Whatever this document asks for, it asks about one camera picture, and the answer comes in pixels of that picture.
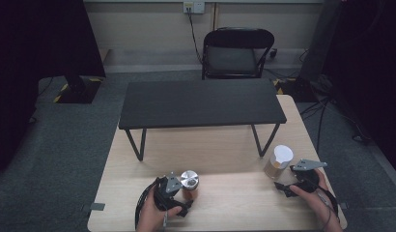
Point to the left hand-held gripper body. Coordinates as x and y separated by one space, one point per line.
163 193

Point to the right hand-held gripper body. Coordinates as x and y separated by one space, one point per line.
307 180

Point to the silver lid glass jar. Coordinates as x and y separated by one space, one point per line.
189 183

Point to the white lid glass jar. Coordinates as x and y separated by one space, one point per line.
279 159

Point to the black metal leg shelf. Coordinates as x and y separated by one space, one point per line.
199 103

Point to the person's right hand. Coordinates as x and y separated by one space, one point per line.
318 199

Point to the person's left hand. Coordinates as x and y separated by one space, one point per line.
152 216

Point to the grey tape strip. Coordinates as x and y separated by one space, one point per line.
343 205
97 206

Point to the dark curtain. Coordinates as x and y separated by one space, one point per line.
41 64
373 80

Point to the black power plug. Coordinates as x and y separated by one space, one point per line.
273 52

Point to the black folding chair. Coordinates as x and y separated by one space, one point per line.
233 59

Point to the dark grey panel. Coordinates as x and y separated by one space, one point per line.
318 42

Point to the white wall outlet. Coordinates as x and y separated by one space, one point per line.
193 7

